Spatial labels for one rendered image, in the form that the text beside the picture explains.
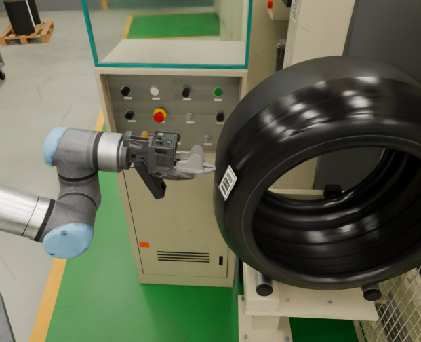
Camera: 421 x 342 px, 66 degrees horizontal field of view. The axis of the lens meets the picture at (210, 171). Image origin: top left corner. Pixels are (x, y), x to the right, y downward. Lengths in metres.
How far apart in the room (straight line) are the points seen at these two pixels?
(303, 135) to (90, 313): 1.66
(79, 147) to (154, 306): 1.35
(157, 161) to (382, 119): 0.45
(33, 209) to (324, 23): 0.78
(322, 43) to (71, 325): 1.76
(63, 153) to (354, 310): 0.87
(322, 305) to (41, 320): 1.51
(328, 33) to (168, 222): 1.10
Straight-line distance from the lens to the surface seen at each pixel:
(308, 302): 1.05
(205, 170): 0.74
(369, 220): 1.08
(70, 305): 2.09
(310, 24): 0.92
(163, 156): 0.71
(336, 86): 0.64
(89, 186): 0.82
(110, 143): 0.74
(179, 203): 1.52
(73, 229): 0.71
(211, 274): 1.90
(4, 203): 0.72
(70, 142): 0.76
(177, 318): 1.91
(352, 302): 1.09
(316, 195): 1.16
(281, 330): 1.90
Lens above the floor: 1.66
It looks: 36 degrees down
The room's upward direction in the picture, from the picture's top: straight up
